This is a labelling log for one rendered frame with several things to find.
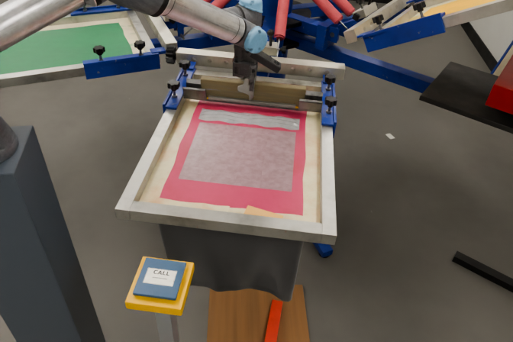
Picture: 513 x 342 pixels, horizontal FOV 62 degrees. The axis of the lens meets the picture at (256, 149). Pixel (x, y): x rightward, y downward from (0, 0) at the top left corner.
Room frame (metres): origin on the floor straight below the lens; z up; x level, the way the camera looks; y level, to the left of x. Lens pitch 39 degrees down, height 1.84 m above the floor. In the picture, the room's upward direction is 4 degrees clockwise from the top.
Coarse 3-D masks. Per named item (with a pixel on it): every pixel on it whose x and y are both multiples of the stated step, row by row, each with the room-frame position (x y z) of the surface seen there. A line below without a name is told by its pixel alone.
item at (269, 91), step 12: (204, 84) 1.36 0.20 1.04; (216, 84) 1.36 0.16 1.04; (228, 84) 1.35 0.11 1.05; (240, 84) 1.35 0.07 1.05; (264, 84) 1.35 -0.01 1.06; (276, 84) 1.36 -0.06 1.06; (288, 84) 1.36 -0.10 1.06; (228, 96) 1.35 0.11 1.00; (240, 96) 1.35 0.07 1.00; (264, 96) 1.34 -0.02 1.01; (276, 96) 1.34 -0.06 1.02; (288, 96) 1.34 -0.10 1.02; (300, 96) 1.33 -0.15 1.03
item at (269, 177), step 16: (256, 112) 1.32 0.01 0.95; (272, 112) 1.33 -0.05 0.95; (288, 112) 1.34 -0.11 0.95; (304, 112) 1.34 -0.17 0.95; (256, 128) 1.22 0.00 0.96; (272, 128) 1.23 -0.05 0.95; (304, 128) 1.24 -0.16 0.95; (256, 144) 1.13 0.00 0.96; (272, 144) 1.14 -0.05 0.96; (288, 144) 1.14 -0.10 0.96; (304, 144) 1.15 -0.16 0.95; (240, 160) 1.04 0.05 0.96; (256, 160) 1.05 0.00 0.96; (272, 160) 1.05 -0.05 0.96; (288, 160) 1.06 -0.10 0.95; (304, 160) 1.06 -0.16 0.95; (240, 176) 0.97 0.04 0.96; (256, 176) 0.97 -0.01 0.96; (272, 176) 0.98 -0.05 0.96; (288, 176) 0.98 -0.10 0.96; (240, 192) 0.90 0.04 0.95; (256, 192) 0.90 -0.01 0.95; (272, 192) 0.91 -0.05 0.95; (288, 192) 0.91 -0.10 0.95; (272, 208) 0.84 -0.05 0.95; (288, 208) 0.85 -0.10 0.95
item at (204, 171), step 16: (192, 128) 1.20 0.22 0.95; (208, 128) 1.20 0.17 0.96; (224, 128) 1.21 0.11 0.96; (240, 128) 1.22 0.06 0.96; (192, 144) 1.11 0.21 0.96; (208, 144) 1.12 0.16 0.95; (224, 144) 1.12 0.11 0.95; (240, 144) 1.13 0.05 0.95; (176, 160) 1.02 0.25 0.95; (192, 160) 1.03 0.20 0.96; (208, 160) 1.03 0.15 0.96; (224, 160) 1.04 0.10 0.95; (176, 176) 0.95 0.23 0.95; (192, 176) 0.95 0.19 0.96; (208, 176) 0.96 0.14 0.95; (224, 176) 0.96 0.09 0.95; (176, 192) 0.88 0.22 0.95; (192, 192) 0.89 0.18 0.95; (208, 192) 0.89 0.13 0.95; (224, 192) 0.90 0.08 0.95
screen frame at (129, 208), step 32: (160, 128) 1.14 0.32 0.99; (320, 128) 1.24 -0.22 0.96; (320, 160) 1.07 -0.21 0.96; (128, 192) 0.84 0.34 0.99; (320, 192) 0.92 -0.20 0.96; (192, 224) 0.76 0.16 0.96; (224, 224) 0.75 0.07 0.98; (256, 224) 0.75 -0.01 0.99; (288, 224) 0.76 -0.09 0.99; (320, 224) 0.76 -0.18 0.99
